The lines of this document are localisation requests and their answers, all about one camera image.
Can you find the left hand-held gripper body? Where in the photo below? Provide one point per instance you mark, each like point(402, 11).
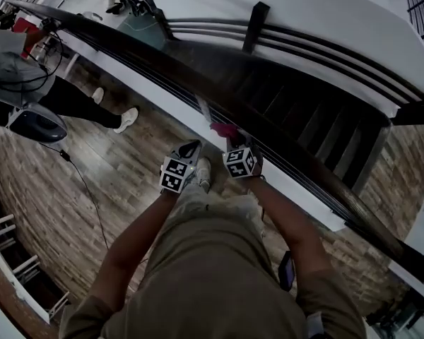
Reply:
point(176, 177)

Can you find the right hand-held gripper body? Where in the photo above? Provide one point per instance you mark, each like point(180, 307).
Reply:
point(240, 162)

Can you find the red cloth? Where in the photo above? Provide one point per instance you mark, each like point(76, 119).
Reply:
point(224, 130)

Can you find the dark wooden railing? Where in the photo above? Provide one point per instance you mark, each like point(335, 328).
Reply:
point(205, 83)

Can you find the person's left forearm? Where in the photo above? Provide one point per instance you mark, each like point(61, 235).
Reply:
point(134, 245)

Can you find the person's right forearm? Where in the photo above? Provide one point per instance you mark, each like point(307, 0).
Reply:
point(282, 221)

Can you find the person's left shoe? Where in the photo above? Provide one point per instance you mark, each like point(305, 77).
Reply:
point(204, 171)

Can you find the person's beige trousers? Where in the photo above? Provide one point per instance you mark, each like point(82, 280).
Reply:
point(226, 210)

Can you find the dark wooden staircase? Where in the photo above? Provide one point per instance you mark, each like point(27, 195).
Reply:
point(321, 132)

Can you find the person's olive shirt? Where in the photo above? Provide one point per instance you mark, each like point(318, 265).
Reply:
point(205, 288)

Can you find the dark wooden stair banister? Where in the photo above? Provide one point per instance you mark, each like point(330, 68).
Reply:
point(256, 27)

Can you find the black hip-mounted device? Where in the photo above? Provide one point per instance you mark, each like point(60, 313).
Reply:
point(287, 270)

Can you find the white metal rack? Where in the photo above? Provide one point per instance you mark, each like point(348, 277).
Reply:
point(25, 264)

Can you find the black equipment on floor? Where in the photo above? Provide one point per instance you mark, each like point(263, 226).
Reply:
point(410, 313)

